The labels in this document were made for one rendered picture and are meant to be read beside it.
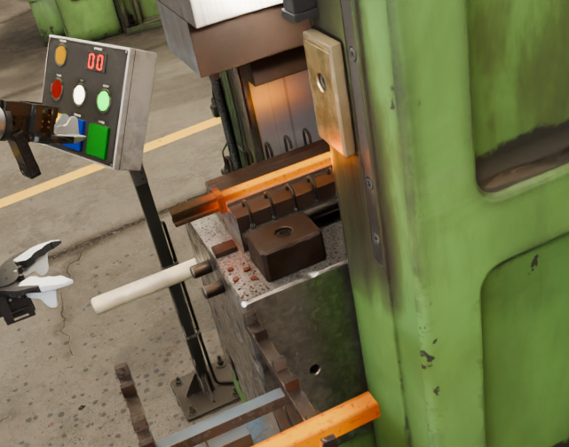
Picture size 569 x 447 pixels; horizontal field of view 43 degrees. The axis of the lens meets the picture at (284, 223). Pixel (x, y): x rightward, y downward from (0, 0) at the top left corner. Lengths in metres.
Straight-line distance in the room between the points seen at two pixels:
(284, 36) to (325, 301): 0.47
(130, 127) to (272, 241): 0.58
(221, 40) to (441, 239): 0.48
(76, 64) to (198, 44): 0.71
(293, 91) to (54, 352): 1.61
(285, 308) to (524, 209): 0.46
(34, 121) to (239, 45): 0.58
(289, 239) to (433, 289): 0.31
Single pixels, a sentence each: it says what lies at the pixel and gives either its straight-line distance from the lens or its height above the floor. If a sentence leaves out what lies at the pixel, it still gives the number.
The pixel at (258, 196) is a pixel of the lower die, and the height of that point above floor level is 0.99.
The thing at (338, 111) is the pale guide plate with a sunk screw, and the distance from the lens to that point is 1.04.
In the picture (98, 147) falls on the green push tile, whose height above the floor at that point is 1.00.
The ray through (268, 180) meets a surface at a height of 1.01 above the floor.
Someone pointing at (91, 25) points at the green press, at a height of 0.13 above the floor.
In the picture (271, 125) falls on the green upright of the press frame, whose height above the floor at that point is 1.02.
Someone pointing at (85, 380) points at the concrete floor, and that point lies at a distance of 2.68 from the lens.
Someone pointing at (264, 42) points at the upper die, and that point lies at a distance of 1.25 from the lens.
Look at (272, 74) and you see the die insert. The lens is 1.31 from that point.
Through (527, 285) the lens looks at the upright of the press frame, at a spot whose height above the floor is 0.88.
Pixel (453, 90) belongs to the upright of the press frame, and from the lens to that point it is 0.95.
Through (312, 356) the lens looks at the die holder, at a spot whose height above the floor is 0.73.
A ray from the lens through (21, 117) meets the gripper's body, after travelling 1.65.
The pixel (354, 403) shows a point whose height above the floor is 0.98.
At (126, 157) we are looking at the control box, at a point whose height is 0.97.
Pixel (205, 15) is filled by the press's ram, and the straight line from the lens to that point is 1.15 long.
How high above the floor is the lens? 1.69
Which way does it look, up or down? 33 degrees down
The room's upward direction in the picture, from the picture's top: 12 degrees counter-clockwise
